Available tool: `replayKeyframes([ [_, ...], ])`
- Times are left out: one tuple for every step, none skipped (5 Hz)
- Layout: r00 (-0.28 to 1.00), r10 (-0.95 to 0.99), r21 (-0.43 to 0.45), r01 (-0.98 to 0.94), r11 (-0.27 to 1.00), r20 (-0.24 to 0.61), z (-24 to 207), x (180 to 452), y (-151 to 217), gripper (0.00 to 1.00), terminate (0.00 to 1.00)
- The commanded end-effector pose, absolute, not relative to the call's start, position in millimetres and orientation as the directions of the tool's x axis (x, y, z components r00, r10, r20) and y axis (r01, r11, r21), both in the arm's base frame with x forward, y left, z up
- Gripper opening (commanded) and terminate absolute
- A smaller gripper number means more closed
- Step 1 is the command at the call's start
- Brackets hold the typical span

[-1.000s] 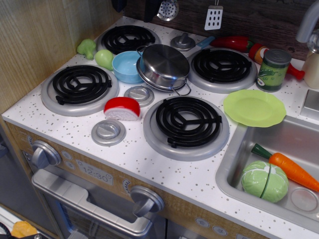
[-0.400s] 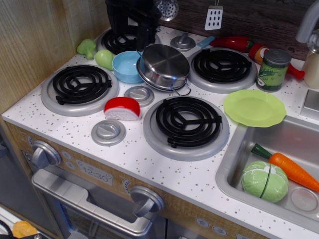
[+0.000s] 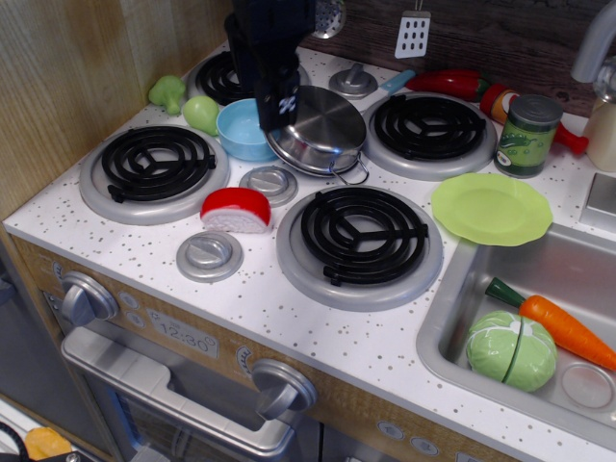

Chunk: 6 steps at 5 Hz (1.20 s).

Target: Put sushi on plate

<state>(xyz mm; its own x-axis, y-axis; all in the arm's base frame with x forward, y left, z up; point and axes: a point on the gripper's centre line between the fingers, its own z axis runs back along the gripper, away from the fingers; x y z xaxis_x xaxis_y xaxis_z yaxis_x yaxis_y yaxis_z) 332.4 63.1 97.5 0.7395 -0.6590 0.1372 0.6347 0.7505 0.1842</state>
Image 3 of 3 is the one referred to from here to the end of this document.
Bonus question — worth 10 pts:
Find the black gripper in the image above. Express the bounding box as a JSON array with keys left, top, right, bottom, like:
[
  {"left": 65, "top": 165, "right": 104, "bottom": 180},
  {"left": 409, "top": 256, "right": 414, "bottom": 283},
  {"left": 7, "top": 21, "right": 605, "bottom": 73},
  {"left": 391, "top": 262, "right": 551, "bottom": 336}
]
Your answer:
[{"left": 224, "top": 0, "right": 316, "bottom": 133}]

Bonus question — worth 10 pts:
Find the red and white toy sushi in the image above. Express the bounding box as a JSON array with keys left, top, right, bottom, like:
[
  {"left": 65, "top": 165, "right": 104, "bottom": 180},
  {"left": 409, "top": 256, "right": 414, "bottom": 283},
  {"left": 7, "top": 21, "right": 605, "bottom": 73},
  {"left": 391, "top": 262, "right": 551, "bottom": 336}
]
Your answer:
[{"left": 200, "top": 187, "right": 272, "bottom": 234}]

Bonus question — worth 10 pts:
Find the light green plastic plate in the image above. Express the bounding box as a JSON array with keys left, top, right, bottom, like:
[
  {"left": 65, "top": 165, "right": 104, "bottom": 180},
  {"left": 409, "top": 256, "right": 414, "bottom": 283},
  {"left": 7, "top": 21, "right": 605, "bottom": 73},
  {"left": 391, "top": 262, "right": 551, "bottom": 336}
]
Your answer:
[{"left": 431, "top": 173, "right": 552, "bottom": 246}]

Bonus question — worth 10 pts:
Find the light blue plastic bowl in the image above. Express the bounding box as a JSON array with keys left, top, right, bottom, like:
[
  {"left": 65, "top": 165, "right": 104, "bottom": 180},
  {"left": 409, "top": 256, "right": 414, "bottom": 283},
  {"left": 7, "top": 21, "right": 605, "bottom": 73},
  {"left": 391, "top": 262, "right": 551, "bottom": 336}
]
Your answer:
[{"left": 217, "top": 98, "right": 276, "bottom": 162}]

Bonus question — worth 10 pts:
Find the back left black burner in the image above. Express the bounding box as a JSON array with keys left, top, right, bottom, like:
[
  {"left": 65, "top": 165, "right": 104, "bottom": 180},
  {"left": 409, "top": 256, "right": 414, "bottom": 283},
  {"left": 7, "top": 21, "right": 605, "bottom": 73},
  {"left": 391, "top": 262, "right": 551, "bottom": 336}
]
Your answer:
[{"left": 187, "top": 48, "right": 311, "bottom": 106}]

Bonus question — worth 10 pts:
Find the black burner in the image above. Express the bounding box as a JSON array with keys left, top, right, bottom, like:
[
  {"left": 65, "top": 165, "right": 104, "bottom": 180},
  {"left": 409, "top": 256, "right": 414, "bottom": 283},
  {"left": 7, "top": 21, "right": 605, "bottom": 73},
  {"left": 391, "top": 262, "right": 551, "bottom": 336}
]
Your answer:
[
  {"left": 276, "top": 186, "right": 444, "bottom": 312},
  {"left": 364, "top": 91, "right": 497, "bottom": 182},
  {"left": 79, "top": 125, "right": 230, "bottom": 225},
  {"left": 187, "top": 48, "right": 311, "bottom": 106}
]

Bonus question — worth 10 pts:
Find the stainless steel toy pot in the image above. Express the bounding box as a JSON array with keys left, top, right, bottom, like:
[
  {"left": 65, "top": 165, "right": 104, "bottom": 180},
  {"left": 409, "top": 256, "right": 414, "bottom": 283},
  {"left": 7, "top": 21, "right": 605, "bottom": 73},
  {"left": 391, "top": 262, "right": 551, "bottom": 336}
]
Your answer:
[{"left": 266, "top": 86, "right": 370, "bottom": 185}]

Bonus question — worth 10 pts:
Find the green toy pear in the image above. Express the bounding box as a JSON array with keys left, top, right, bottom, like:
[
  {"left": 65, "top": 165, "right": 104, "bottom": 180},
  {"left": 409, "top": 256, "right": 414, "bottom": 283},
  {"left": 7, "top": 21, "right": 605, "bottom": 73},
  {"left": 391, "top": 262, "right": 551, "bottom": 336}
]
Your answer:
[{"left": 183, "top": 95, "right": 219, "bottom": 137}]

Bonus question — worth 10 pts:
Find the grey stovetop knob back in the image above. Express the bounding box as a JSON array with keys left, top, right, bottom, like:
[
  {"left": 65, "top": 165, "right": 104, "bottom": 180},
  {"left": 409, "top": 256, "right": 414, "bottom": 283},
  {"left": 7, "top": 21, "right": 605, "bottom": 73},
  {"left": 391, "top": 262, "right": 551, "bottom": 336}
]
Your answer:
[{"left": 328, "top": 64, "right": 377, "bottom": 100}]

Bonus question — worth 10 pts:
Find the grey stovetop knob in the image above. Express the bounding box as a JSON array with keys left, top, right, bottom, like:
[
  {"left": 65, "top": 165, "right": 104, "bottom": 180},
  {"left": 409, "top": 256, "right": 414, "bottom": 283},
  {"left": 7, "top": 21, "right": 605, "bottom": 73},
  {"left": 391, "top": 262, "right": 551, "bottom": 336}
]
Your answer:
[
  {"left": 328, "top": 64, "right": 377, "bottom": 100},
  {"left": 239, "top": 166, "right": 298, "bottom": 208},
  {"left": 176, "top": 231, "right": 244, "bottom": 283}
]

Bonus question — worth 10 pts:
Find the grey stovetop knob middle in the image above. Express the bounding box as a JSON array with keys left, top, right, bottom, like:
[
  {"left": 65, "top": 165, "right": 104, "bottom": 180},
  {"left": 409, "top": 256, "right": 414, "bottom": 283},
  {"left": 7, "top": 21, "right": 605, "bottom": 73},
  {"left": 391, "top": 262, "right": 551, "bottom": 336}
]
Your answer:
[{"left": 239, "top": 166, "right": 298, "bottom": 208}]

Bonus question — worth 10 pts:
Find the hanging metal strainer ladle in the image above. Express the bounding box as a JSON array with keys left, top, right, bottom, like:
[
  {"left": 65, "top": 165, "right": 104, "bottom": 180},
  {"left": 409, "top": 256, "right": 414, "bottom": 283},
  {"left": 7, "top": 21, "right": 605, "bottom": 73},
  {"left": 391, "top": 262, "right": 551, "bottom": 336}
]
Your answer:
[{"left": 312, "top": 0, "right": 347, "bottom": 39}]

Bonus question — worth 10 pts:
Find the green toy broccoli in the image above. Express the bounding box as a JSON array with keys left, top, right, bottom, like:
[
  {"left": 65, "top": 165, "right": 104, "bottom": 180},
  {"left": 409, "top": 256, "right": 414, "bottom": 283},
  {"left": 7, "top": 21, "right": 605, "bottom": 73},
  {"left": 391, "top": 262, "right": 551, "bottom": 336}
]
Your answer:
[{"left": 148, "top": 75, "right": 186, "bottom": 116}]

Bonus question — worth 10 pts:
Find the front left black burner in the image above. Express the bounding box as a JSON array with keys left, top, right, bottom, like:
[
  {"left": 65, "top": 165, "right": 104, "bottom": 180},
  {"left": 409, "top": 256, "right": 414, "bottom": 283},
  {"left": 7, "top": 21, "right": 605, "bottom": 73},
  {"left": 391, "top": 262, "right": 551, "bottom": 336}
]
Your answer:
[{"left": 79, "top": 125, "right": 230, "bottom": 225}]

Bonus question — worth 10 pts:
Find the hanging white slotted spatula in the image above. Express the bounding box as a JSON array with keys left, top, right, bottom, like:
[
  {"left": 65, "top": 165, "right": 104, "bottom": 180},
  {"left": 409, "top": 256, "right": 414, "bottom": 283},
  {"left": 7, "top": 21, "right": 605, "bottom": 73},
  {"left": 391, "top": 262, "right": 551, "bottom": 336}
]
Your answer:
[{"left": 395, "top": 1, "right": 431, "bottom": 59}]

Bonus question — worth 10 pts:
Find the back right black burner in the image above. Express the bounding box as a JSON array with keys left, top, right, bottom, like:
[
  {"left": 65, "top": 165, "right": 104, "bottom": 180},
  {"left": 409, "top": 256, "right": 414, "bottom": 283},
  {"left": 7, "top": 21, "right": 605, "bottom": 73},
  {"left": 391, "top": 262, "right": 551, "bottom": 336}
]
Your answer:
[{"left": 364, "top": 91, "right": 497, "bottom": 182}]

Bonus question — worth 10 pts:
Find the grey stovetop knob front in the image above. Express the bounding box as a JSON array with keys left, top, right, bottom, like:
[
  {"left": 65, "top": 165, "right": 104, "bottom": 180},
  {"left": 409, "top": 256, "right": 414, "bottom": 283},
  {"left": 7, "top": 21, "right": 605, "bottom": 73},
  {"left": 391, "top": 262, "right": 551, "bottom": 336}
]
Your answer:
[{"left": 176, "top": 231, "right": 244, "bottom": 283}]

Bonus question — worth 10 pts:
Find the front right black burner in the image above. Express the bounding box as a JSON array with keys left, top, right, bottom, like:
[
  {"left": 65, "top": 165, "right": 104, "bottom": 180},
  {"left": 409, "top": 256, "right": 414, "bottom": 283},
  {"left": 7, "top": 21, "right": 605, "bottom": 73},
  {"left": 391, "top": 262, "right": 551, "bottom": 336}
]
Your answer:
[{"left": 276, "top": 186, "right": 444, "bottom": 312}]

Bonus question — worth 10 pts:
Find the red toy chili pepper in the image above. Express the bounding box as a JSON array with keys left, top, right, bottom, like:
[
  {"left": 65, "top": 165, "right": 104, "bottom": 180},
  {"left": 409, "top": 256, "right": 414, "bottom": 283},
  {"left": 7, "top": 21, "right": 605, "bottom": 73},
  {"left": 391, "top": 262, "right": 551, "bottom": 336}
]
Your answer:
[{"left": 405, "top": 69, "right": 491, "bottom": 102}]

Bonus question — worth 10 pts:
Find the red toy ketchup bottle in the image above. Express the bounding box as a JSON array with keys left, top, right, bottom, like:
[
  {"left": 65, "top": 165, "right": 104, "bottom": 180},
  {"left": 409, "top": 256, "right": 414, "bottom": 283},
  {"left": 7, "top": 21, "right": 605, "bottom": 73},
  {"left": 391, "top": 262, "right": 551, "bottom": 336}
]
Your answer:
[{"left": 479, "top": 84, "right": 589, "bottom": 155}]

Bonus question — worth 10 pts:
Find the green toy peas can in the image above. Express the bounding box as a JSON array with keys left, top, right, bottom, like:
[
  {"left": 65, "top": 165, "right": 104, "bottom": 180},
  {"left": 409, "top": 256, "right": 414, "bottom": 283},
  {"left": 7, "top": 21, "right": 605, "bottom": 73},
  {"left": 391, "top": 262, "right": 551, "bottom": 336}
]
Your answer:
[{"left": 494, "top": 94, "right": 563, "bottom": 178}]

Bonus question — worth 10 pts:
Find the grey oven dial left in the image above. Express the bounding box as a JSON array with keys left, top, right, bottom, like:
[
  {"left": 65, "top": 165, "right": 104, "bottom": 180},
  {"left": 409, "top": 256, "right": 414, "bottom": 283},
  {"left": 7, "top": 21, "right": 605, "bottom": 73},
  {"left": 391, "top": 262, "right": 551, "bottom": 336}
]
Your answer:
[{"left": 61, "top": 271, "right": 119, "bottom": 326}]

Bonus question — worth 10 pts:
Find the grey oven dial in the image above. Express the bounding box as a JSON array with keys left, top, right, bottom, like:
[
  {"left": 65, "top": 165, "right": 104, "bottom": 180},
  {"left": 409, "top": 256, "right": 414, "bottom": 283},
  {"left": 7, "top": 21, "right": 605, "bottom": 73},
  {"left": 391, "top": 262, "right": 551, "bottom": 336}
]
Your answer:
[
  {"left": 252, "top": 358, "right": 318, "bottom": 423},
  {"left": 61, "top": 271, "right": 119, "bottom": 326}
]

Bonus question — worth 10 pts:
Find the grey oven dial right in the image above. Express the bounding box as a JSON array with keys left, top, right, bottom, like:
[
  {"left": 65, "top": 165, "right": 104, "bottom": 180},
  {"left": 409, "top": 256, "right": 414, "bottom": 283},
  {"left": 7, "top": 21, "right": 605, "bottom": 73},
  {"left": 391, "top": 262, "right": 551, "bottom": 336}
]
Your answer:
[{"left": 252, "top": 358, "right": 318, "bottom": 423}]

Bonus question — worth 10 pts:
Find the silver toy faucet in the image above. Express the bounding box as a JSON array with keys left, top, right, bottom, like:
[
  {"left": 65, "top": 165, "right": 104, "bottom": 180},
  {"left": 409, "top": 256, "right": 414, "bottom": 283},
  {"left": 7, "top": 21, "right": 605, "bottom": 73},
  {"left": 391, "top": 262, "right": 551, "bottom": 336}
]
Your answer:
[{"left": 571, "top": 1, "right": 615, "bottom": 104}]

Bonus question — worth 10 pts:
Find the cream toy milk bottle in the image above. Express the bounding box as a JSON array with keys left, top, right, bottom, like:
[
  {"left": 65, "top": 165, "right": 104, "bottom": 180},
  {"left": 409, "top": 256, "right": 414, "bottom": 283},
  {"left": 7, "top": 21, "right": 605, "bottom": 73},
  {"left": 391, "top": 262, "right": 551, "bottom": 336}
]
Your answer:
[{"left": 583, "top": 98, "right": 616, "bottom": 172}]

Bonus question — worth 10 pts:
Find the stainless steel sink basin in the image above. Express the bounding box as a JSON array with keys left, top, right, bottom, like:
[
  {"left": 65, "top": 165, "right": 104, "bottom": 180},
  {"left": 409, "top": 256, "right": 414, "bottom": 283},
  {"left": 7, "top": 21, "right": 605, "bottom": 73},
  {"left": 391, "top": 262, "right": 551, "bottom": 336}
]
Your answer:
[{"left": 417, "top": 224, "right": 615, "bottom": 449}]

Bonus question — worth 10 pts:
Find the green toy cabbage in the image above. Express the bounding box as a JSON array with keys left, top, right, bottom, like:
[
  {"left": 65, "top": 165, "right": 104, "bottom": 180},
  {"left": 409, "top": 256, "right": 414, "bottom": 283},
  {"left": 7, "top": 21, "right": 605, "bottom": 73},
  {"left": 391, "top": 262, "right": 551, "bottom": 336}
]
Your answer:
[{"left": 466, "top": 310, "right": 558, "bottom": 393}]

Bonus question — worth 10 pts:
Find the orange toy carrot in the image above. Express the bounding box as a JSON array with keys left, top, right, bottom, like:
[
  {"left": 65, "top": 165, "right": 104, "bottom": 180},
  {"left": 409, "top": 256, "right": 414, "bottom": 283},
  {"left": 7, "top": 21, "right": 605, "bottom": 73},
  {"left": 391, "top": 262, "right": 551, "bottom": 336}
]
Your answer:
[{"left": 485, "top": 277, "right": 615, "bottom": 371}]

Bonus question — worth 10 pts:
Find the yellow object bottom left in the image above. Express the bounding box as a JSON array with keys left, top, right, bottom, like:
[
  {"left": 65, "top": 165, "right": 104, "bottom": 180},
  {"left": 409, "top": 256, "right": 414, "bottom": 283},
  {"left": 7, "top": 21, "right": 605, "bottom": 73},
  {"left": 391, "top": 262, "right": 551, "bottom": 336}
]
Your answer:
[{"left": 24, "top": 427, "right": 72, "bottom": 461}]

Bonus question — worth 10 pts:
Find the blue handled toy utensil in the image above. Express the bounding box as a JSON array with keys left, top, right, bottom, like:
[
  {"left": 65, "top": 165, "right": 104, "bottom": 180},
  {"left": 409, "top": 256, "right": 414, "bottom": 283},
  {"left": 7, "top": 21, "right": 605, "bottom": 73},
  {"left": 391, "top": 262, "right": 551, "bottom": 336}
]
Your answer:
[{"left": 377, "top": 69, "right": 416, "bottom": 96}]

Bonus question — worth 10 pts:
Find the grey oven door handle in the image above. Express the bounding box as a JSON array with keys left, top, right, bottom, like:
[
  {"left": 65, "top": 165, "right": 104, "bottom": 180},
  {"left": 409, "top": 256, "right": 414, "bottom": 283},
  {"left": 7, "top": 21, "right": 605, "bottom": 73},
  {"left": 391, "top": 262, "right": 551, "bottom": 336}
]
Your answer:
[{"left": 62, "top": 328, "right": 295, "bottom": 461}]

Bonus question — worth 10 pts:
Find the black cable bottom left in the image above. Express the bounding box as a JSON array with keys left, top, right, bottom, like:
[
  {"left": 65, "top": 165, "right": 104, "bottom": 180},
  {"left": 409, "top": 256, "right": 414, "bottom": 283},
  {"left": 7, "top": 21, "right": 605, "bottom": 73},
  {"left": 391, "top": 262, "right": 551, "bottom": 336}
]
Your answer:
[{"left": 0, "top": 422, "right": 30, "bottom": 462}]

